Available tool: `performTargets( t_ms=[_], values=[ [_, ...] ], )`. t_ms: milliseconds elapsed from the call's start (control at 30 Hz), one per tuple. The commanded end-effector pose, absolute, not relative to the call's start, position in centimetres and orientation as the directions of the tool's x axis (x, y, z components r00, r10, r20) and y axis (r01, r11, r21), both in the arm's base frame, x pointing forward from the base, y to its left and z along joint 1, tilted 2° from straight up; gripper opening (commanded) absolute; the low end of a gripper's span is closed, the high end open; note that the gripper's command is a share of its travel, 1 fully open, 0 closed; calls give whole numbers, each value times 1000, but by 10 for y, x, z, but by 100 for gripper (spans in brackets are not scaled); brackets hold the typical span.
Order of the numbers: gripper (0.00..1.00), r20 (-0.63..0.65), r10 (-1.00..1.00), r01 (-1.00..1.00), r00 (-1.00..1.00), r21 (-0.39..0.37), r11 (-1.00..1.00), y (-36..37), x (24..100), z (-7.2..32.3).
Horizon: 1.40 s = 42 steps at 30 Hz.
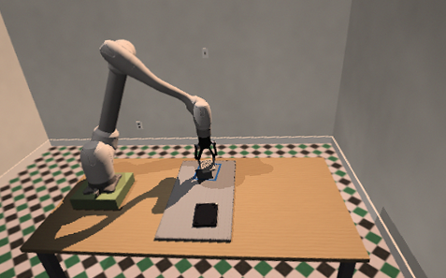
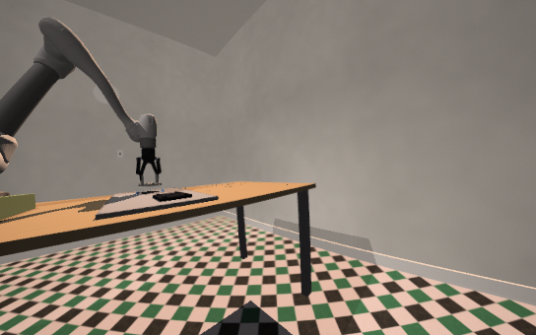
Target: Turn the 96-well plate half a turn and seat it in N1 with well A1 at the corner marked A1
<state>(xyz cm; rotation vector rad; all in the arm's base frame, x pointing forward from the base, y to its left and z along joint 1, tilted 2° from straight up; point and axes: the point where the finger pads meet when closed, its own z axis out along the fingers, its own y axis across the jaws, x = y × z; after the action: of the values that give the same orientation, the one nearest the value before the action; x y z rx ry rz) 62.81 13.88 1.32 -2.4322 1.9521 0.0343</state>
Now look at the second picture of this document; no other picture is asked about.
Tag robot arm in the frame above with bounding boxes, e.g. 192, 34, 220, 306
0, 17, 158, 173

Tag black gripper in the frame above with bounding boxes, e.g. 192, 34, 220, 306
136, 148, 162, 186

